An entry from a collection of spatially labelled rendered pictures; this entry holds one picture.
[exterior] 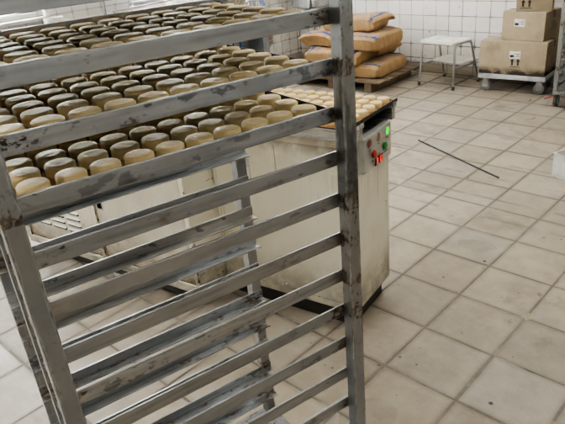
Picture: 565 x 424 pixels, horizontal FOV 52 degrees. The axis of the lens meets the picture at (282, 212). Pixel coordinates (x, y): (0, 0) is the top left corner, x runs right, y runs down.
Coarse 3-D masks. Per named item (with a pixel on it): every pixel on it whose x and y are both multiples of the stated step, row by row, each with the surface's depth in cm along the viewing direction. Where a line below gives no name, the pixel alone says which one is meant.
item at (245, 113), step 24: (264, 96) 124; (168, 120) 113; (192, 120) 113; (216, 120) 110; (240, 120) 111; (264, 120) 108; (72, 144) 107; (96, 144) 104; (120, 144) 102; (144, 144) 103; (168, 144) 100; (192, 144) 101; (24, 168) 95; (48, 168) 95; (72, 168) 93; (96, 168) 93; (24, 192) 87
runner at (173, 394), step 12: (336, 312) 130; (300, 324) 125; (312, 324) 126; (324, 324) 128; (288, 336) 123; (300, 336) 125; (252, 348) 119; (264, 348) 120; (276, 348) 122; (228, 360) 116; (240, 360) 118; (252, 360) 120; (204, 372) 114; (216, 372) 115; (228, 372) 117; (180, 384) 111; (192, 384) 112; (204, 384) 114; (156, 396) 109; (168, 396) 110; (180, 396) 112; (132, 408) 106; (144, 408) 108; (156, 408) 109; (108, 420) 104; (120, 420) 105; (132, 420) 107
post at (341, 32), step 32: (352, 32) 104; (352, 64) 106; (352, 96) 108; (352, 128) 111; (352, 160) 114; (352, 192) 116; (352, 224) 119; (352, 256) 122; (352, 288) 126; (352, 320) 129; (352, 352) 133; (352, 384) 138; (352, 416) 143
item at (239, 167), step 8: (240, 160) 153; (232, 168) 155; (240, 168) 154; (240, 176) 155; (240, 200) 157; (248, 200) 159; (240, 208) 159; (248, 224) 161; (248, 256) 165; (256, 256) 166; (248, 264) 166; (248, 288) 171; (256, 288) 170; (256, 336) 178; (264, 336) 178; (264, 360) 182; (272, 400) 190; (264, 408) 192
